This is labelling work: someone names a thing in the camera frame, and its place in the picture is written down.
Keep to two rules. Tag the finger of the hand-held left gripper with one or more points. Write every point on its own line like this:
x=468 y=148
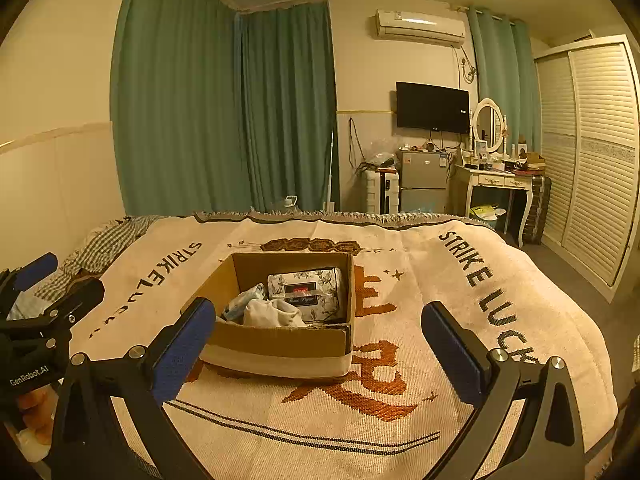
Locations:
x=80 y=292
x=35 y=267

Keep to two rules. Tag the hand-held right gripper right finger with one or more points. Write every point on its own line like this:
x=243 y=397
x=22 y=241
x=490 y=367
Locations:
x=457 y=355

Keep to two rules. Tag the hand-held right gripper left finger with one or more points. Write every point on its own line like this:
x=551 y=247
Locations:
x=185 y=355

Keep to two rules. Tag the blue white tissue packet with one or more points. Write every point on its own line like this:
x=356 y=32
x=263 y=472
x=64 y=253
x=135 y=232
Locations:
x=245 y=302

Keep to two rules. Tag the cardboard box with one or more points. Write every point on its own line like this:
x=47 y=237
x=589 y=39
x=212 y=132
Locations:
x=280 y=345

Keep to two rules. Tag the white cloth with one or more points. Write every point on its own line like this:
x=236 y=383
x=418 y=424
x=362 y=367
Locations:
x=274 y=316

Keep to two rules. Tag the floral tissue pack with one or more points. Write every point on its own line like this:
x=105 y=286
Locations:
x=306 y=292

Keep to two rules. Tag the person's left hand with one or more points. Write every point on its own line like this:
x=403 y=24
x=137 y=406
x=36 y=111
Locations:
x=37 y=410

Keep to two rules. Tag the blue checked bedding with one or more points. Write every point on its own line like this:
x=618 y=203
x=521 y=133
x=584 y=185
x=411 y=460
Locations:
x=27 y=307

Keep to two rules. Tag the printed blanket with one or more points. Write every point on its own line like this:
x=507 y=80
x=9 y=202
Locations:
x=400 y=310

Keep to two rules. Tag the yellow green basin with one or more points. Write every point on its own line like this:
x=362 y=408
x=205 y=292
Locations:
x=487 y=211

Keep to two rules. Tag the dark suitcase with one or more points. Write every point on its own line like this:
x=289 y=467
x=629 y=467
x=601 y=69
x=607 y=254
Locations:
x=539 y=210

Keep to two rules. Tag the grey mini fridge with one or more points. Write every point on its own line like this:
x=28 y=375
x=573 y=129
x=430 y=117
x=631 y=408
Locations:
x=422 y=180

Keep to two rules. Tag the white dressing table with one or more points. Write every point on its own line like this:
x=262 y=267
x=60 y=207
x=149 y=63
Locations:
x=492 y=177

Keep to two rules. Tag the white suitcase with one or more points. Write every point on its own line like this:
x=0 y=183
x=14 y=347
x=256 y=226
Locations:
x=380 y=190

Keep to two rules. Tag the small brown box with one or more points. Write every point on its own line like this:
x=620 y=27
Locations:
x=532 y=161

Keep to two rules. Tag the clear plastic bag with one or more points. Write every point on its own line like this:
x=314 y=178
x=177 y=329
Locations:
x=382 y=156

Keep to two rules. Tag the white mop pole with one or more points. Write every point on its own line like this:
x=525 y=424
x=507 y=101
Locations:
x=331 y=175

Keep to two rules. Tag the green curtain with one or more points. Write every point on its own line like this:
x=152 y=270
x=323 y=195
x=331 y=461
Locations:
x=180 y=95
x=505 y=65
x=290 y=105

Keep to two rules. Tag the white oval mirror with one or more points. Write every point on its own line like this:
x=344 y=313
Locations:
x=489 y=125

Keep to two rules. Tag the white louvered wardrobe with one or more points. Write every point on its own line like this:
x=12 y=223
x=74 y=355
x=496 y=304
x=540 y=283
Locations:
x=595 y=160

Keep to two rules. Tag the white air conditioner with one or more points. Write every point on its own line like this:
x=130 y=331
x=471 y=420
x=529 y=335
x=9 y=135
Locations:
x=420 y=25

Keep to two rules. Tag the black wall television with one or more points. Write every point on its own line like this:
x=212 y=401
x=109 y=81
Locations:
x=432 y=107

